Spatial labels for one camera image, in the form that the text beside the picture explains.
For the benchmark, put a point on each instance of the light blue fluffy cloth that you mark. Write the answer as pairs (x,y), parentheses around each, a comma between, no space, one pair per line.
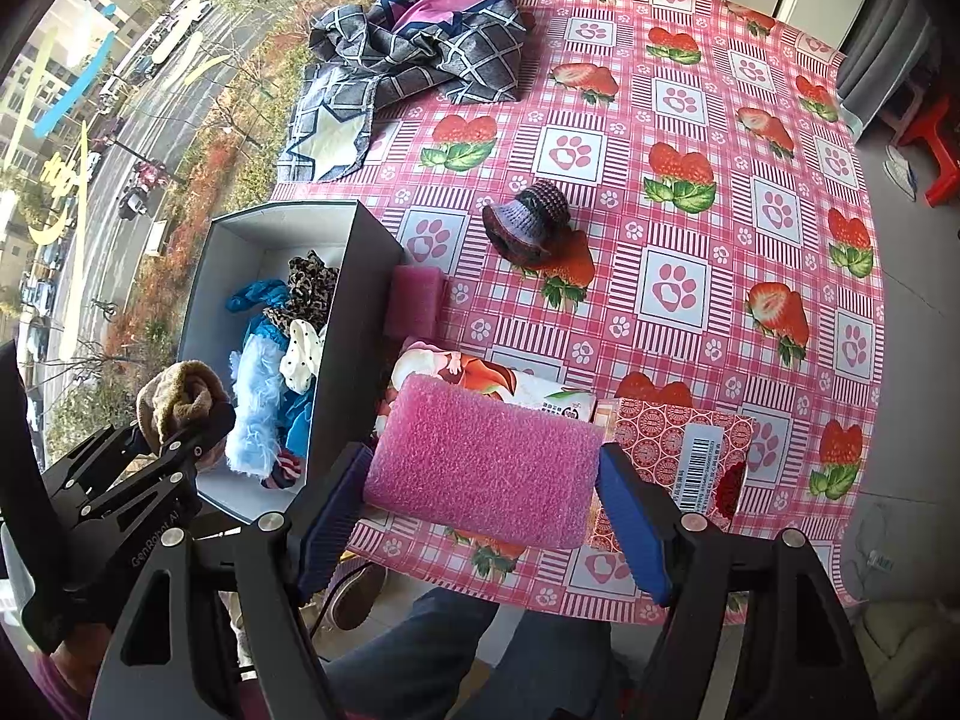
(255,420)

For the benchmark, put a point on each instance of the large pink sponge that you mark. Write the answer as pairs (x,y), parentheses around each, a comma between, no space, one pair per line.
(480,457)

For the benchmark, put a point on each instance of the white dotted scrunchie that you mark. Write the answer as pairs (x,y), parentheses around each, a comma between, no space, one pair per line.
(300,356)

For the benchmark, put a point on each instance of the floral tissue pack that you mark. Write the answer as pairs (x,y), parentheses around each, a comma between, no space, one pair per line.
(487,379)

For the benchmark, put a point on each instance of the brown shoe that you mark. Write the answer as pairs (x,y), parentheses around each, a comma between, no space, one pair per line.
(360,596)

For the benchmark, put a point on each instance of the small pink sponge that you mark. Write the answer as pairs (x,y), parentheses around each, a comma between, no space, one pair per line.
(416,304)

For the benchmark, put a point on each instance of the white slipper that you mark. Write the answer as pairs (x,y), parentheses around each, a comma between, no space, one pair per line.
(900,169)

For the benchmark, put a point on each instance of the brown knitted cloth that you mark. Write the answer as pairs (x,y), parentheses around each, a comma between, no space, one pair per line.
(176,390)

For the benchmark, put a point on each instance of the grey cardboard box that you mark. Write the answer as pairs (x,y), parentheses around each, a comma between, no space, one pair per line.
(352,360)

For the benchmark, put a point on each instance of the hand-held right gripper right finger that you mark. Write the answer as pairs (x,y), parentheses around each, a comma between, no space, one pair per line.
(634,532)

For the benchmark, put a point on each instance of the blue lace cloth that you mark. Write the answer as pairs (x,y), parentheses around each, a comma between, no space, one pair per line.
(262,300)

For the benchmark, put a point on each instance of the white cushion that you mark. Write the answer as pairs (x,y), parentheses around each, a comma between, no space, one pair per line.
(911,660)

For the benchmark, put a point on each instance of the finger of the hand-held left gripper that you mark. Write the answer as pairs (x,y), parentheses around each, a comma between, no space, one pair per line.
(187,457)
(105,457)

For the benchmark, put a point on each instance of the strawberry print tablecloth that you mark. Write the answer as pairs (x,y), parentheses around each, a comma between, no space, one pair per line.
(697,187)

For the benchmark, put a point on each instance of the striped cloth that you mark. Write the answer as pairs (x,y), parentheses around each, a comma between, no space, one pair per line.
(283,467)

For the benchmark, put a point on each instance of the leopard print scrunchie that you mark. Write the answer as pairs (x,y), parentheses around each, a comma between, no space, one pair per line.
(304,285)

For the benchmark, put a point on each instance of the grey curtain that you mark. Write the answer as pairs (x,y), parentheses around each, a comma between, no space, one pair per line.
(885,52)

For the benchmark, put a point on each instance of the person's blue jeans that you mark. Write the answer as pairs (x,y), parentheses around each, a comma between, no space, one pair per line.
(420,660)

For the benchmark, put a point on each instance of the clear plastic bag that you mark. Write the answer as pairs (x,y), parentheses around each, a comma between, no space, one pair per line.
(877,551)

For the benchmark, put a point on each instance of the red patterned box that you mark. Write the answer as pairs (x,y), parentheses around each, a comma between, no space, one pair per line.
(660,442)

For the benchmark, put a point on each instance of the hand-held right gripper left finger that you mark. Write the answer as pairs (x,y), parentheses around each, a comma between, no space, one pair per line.
(334,517)

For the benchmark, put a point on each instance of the grey plaid cloth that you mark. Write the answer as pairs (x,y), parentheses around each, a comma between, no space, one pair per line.
(450,52)

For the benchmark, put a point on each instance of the red plastic stool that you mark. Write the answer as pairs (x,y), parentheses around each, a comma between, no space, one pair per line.
(937,150)

